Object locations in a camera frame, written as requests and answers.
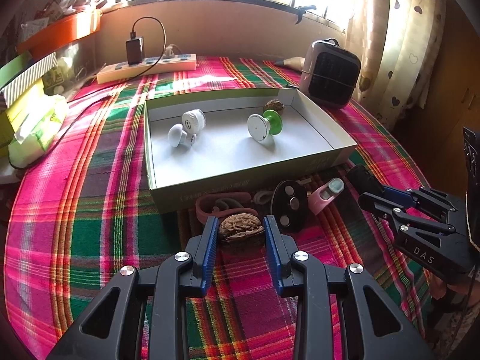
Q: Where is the green white spool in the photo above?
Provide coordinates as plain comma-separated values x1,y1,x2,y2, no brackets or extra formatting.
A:
247,110,283,142

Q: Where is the orange tray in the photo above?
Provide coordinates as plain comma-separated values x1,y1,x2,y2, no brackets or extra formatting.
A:
16,9,103,60

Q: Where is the green striped gift box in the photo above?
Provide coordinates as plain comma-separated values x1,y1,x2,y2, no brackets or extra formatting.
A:
1,51,58,108

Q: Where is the grey portable heater fan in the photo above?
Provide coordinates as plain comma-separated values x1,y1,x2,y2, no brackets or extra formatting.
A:
299,38,361,109

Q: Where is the white power strip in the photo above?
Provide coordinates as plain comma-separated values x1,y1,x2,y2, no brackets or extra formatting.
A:
96,54,197,84

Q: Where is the black power adapter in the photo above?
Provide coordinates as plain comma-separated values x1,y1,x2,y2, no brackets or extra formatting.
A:
125,37,145,65

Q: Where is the black window hook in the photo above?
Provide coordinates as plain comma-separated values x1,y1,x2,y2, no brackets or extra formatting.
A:
295,5,317,24

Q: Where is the tissue pack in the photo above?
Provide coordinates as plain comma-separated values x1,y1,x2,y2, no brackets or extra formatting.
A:
8,94,68,169

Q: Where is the white round cap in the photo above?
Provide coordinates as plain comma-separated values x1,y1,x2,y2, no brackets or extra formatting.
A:
182,109,207,134

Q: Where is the black charger cable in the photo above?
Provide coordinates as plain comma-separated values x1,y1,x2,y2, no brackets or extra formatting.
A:
6,15,167,169

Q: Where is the brown walnut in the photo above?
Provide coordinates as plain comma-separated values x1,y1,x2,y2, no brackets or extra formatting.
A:
218,213,264,242
263,99,285,116

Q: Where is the pink clip with teal button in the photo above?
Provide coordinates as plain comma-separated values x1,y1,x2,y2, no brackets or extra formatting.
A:
307,177,345,215

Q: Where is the small white mushroom knob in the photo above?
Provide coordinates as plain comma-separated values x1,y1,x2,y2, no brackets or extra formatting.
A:
168,124,197,148

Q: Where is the white plug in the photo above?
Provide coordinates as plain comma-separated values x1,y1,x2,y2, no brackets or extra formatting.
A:
162,44,182,59

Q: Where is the black oval disc with magnets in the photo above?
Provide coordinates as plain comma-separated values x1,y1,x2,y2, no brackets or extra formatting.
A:
270,180,308,233

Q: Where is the green white cardboard box tray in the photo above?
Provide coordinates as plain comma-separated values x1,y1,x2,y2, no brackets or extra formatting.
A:
144,88,357,214

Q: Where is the person's right hand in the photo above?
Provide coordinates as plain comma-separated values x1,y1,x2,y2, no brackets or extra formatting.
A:
425,271,479,314

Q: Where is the heart pattern curtain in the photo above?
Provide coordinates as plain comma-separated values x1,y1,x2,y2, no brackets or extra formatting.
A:
345,0,446,130

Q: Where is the yellow green box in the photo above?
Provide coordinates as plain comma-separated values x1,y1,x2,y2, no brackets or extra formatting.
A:
1,78,45,149

